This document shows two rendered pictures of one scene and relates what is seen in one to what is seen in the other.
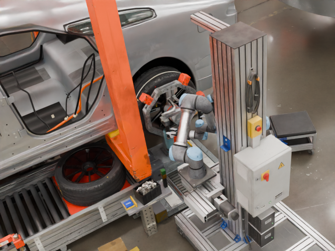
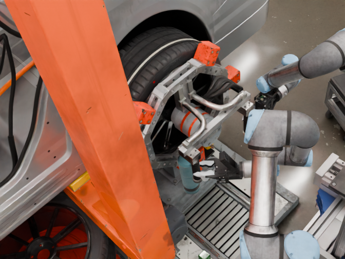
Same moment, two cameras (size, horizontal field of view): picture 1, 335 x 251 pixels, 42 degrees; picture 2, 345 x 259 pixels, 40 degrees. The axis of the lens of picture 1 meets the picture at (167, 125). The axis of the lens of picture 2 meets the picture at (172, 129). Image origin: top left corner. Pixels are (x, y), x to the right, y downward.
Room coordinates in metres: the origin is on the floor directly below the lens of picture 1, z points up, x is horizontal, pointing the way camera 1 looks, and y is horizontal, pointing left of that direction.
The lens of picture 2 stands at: (1.96, 0.29, 2.55)
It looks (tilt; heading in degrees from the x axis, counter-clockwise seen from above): 51 degrees down; 349
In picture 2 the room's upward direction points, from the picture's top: 11 degrees counter-clockwise
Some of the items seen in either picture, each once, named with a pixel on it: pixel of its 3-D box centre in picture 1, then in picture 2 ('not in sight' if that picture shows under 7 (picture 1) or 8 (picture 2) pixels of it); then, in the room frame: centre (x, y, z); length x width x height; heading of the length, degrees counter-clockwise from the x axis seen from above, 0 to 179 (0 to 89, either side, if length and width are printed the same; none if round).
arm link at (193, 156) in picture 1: (194, 157); (299, 252); (2.50, -0.16, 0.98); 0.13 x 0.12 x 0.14; 61
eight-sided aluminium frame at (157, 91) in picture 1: (171, 109); (185, 115); (3.34, -0.06, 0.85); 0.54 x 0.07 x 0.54; 114
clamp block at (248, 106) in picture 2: not in sight; (242, 105); (3.22, -0.30, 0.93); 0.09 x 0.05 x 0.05; 24
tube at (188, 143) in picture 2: (165, 103); (184, 116); (3.19, -0.02, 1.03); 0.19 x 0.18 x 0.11; 24
